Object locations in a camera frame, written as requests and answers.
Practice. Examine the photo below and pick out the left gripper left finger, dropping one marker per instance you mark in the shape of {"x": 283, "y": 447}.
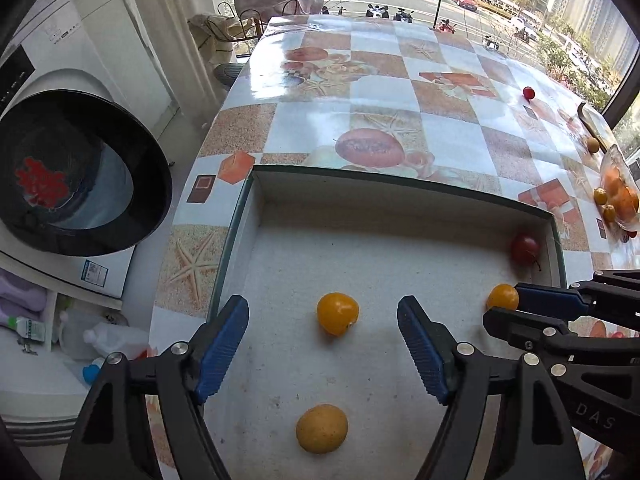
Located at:
{"x": 187, "y": 374}

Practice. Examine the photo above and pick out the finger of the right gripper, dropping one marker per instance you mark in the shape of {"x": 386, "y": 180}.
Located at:
{"x": 530, "y": 332}
{"x": 543, "y": 300}

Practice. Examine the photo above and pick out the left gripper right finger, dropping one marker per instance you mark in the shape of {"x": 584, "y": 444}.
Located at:
{"x": 458, "y": 381}

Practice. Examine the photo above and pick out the yellow cherry tomato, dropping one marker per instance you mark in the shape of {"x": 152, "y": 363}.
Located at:
{"x": 503, "y": 296}

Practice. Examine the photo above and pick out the tan round fruit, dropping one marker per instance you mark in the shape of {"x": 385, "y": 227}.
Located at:
{"x": 322, "y": 429}

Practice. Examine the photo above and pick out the dark red tomato in tray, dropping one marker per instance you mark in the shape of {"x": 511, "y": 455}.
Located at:
{"x": 524, "y": 250}

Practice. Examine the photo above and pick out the white plastic bottle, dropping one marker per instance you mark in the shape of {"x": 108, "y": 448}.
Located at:
{"x": 109, "y": 338}

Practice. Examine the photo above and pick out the yellow kumquat near bowl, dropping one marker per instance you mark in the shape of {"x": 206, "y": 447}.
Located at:
{"x": 608, "y": 213}

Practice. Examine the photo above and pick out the yellow kumquat left of bowl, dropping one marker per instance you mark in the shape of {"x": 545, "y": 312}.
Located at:
{"x": 600, "y": 197}

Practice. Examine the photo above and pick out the green tray white inside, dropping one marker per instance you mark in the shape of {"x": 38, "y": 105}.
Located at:
{"x": 299, "y": 233}

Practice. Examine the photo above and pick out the glass fruit bowl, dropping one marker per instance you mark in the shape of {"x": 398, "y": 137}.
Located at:
{"x": 621, "y": 190}

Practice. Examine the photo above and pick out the yellow tomato in tray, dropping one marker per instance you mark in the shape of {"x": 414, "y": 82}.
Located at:
{"x": 336, "y": 312}

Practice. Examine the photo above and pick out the green fruit behind bowl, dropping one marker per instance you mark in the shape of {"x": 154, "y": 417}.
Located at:
{"x": 593, "y": 145}

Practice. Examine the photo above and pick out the far red cherry tomato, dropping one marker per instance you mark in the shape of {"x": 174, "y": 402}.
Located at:
{"x": 528, "y": 93}

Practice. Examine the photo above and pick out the checkered patterned tablecloth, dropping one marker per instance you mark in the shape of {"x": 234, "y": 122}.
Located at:
{"x": 381, "y": 97}

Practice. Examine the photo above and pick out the white washing machine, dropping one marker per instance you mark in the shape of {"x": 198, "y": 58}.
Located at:
{"x": 83, "y": 179}

